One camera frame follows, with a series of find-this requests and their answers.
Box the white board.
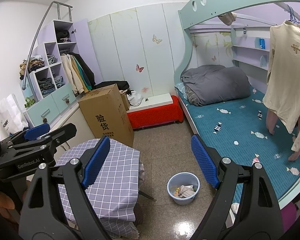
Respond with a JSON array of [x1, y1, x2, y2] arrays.
[[129, 93, 174, 113]]

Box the lavender teal stair cabinet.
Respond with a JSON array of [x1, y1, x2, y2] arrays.
[[21, 19, 103, 128]]

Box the black cloth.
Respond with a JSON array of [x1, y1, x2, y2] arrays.
[[94, 80, 130, 92]]

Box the black folded clothes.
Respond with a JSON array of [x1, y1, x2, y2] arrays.
[[55, 29, 70, 39]]

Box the small cardboard box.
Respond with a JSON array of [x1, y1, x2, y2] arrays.
[[120, 94, 130, 112]]

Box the pink hanging garment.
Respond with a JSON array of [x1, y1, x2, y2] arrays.
[[266, 109, 278, 136]]

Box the grey metal handrail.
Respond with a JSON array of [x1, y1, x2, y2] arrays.
[[20, 1, 73, 90]]

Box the blue checked pillow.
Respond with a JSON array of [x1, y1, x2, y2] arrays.
[[174, 82, 188, 100]]

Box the purple cloth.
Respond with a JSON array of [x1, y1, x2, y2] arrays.
[[281, 202, 297, 233]]

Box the cream hanging jacket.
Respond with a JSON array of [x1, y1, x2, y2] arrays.
[[60, 54, 84, 95]]

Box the large cardboard box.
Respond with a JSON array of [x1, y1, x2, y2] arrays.
[[78, 84, 135, 148]]

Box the teal bunk bed frame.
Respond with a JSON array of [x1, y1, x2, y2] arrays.
[[174, 0, 300, 220]]

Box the dark folded clothes pile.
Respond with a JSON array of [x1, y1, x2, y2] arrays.
[[38, 77, 56, 97]]

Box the black hanging coat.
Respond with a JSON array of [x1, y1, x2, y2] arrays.
[[70, 52, 96, 88]]

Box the white plastic bag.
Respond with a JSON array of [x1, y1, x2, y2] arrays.
[[127, 91, 143, 107]]

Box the beige cloth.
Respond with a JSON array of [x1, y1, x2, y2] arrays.
[[219, 12, 238, 26]]

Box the lavender bed shelf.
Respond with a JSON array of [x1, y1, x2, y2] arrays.
[[231, 26, 272, 72]]

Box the brown clothes pile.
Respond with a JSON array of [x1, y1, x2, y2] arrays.
[[19, 57, 45, 79]]

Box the black table leg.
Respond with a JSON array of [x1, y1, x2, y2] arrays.
[[138, 190, 157, 202]]

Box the green hanging jacket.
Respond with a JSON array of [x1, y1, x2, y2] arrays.
[[75, 55, 92, 90]]

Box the grey checked tablecloth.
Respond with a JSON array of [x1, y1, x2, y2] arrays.
[[54, 137, 147, 230]]

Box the grey folded clothes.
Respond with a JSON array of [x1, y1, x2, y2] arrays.
[[46, 54, 58, 67]]

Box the yellow hanging jacket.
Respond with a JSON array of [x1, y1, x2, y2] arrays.
[[71, 56, 87, 93]]

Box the cream hanging shirt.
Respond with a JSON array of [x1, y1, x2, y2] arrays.
[[262, 19, 300, 162]]

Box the white low cabinet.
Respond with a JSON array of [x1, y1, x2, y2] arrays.
[[49, 105, 95, 155]]

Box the blue plastic bin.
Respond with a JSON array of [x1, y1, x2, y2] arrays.
[[167, 172, 200, 206]]

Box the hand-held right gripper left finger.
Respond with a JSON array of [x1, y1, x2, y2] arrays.
[[18, 135, 111, 240]]

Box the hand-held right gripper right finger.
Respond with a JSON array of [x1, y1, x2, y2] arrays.
[[190, 134, 283, 240]]

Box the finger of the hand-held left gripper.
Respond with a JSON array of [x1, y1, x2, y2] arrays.
[[7, 123, 51, 143], [0, 123, 77, 153]]

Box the person's left hand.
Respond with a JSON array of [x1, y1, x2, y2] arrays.
[[0, 187, 15, 222]]

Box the dark dotted cushion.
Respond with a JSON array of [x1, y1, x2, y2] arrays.
[[134, 202, 145, 227]]

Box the white panelled wardrobe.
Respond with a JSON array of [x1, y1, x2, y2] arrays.
[[87, 2, 190, 100]]

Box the red covered low bench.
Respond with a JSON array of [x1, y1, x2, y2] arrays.
[[127, 95, 184, 130]]

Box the clothes hanger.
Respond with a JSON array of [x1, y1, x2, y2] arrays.
[[285, 4, 300, 34]]

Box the grey quilt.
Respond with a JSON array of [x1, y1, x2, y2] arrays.
[[180, 64, 252, 107]]

